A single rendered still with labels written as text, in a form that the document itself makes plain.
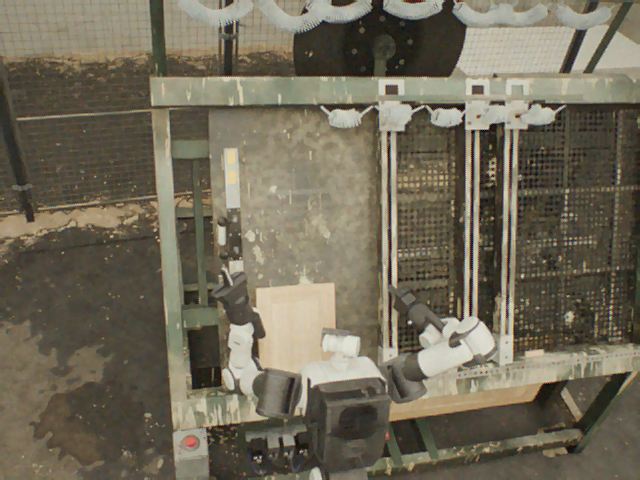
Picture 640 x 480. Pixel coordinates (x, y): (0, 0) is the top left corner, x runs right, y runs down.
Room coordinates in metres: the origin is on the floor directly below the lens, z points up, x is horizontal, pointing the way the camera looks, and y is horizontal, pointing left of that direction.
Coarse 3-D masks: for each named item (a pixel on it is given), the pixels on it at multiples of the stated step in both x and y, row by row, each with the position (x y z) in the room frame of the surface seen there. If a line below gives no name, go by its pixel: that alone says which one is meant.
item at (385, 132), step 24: (384, 120) 2.08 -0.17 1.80; (408, 120) 2.01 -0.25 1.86; (384, 144) 2.07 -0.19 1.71; (384, 168) 2.02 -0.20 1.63; (384, 192) 1.97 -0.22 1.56; (384, 216) 1.92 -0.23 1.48; (384, 240) 1.87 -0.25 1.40; (384, 264) 1.82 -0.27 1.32; (384, 288) 1.77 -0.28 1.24; (384, 312) 1.71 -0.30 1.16; (384, 336) 1.66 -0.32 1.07; (384, 360) 1.61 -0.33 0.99
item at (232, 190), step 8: (224, 152) 1.89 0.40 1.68; (224, 160) 1.88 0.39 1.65; (224, 168) 1.88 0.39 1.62; (232, 168) 1.87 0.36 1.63; (232, 184) 1.84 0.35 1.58; (232, 192) 1.82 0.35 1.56; (232, 200) 1.80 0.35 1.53; (232, 264) 1.67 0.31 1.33; (240, 264) 1.68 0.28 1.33; (232, 272) 1.66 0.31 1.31
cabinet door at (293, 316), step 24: (264, 288) 1.67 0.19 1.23; (288, 288) 1.70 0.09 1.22; (312, 288) 1.72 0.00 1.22; (264, 312) 1.62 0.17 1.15; (288, 312) 1.65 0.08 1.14; (312, 312) 1.67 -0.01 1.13; (288, 336) 1.60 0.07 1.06; (312, 336) 1.62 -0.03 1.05; (264, 360) 1.51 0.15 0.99; (288, 360) 1.54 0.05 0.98; (312, 360) 1.57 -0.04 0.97
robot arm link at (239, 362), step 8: (232, 352) 1.33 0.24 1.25; (240, 352) 1.31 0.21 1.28; (248, 352) 1.32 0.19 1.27; (232, 360) 1.32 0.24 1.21; (240, 360) 1.31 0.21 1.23; (248, 360) 1.33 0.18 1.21; (232, 368) 1.32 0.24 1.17; (240, 368) 1.32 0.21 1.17; (248, 368) 1.33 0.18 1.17; (256, 368) 1.34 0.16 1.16
